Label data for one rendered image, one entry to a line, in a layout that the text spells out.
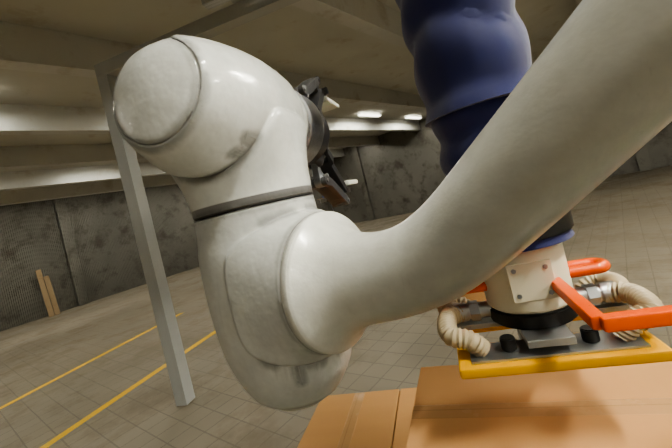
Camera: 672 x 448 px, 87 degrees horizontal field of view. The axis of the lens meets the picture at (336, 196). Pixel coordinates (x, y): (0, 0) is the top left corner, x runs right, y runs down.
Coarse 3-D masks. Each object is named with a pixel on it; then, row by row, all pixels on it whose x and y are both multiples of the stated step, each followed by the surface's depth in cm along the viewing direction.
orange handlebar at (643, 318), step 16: (576, 272) 70; (592, 272) 69; (480, 288) 75; (560, 288) 62; (576, 304) 55; (592, 304) 53; (592, 320) 50; (608, 320) 48; (624, 320) 48; (640, 320) 47; (656, 320) 47
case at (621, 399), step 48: (432, 384) 94; (480, 384) 89; (528, 384) 85; (576, 384) 81; (624, 384) 77; (432, 432) 77; (480, 432) 73; (528, 432) 70; (576, 432) 67; (624, 432) 65
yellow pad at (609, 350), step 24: (504, 336) 69; (576, 336) 67; (600, 336) 65; (648, 336) 62; (480, 360) 67; (504, 360) 65; (528, 360) 64; (552, 360) 62; (576, 360) 61; (600, 360) 60; (624, 360) 59; (648, 360) 58
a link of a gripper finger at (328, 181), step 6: (312, 180) 46; (324, 180) 46; (330, 180) 48; (312, 186) 46; (330, 186) 48; (336, 186) 50; (324, 192) 50; (330, 192) 50; (336, 192) 50; (342, 192) 52; (330, 198) 51; (336, 198) 52; (342, 198) 52; (348, 198) 54; (336, 204) 54
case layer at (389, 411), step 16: (336, 400) 170; (352, 400) 167; (368, 400) 163; (384, 400) 160; (400, 400) 157; (320, 416) 160; (336, 416) 157; (352, 416) 155; (368, 416) 152; (384, 416) 149; (400, 416) 147; (320, 432) 149; (336, 432) 147; (352, 432) 144; (368, 432) 142; (384, 432) 140; (400, 432) 137
